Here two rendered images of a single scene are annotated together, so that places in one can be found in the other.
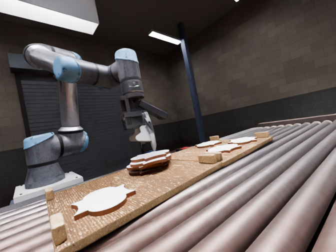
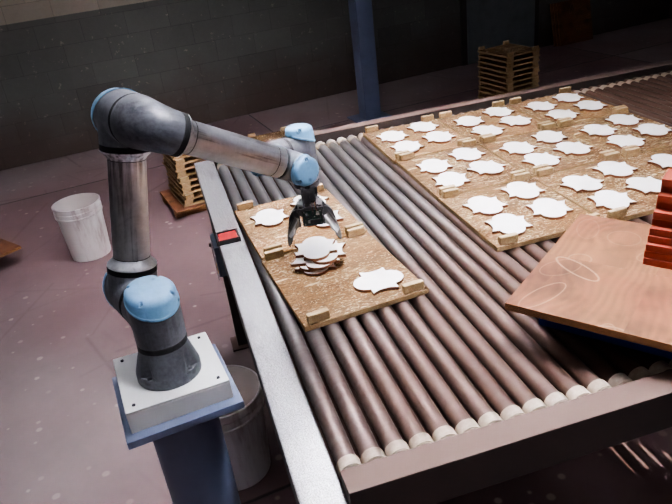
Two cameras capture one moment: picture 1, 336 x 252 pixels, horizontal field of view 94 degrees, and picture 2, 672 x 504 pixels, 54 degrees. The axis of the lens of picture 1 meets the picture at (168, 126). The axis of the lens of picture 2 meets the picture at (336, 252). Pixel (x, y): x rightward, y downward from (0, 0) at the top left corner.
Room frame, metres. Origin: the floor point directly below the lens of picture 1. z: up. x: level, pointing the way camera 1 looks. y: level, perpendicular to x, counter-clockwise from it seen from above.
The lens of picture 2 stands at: (-0.14, 1.66, 1.86)
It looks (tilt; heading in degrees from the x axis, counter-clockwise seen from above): 28 degrees down; 292
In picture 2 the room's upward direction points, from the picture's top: 7 degrees counter-clockwise
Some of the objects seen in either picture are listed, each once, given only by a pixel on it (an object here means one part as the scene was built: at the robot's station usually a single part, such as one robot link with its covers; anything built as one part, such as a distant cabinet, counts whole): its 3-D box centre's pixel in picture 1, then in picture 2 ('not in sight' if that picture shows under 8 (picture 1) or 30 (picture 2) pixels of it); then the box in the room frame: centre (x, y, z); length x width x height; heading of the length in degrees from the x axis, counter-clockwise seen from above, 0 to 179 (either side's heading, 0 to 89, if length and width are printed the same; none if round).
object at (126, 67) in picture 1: (127, 68); (300, 146); (0.55, 0.10, 1.30); 0.09 x 0.08 x 0.11; 55
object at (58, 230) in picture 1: (58, 227); (412, 286); (0.25, 0.20, 0.95); 0.06 x 0.02 x 0.03; 40
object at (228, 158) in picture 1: (214, 149); (297, 221); (0.74, -0.19, 0.93); 0.41 x 0.35 x 0.02; 128
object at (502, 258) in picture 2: not in sight; (452, 215); (0.24, -0.34, 0.90); 1.95 x 0.05 x 0.05; 125
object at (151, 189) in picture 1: (133, 182); (339, 275); (0.48, 0.13, 0.93); 0.41 x 0.35 x 0.02; 130
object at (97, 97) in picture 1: (94, 119); not in sight; (4.80, 2.17, 1.71); 3.30 x 0.34 x 3.42; 133
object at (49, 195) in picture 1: (49, 193); (318, 316); (0.45, 0.37, 0.95); 0.06 x 0.02 x 0.03; 40
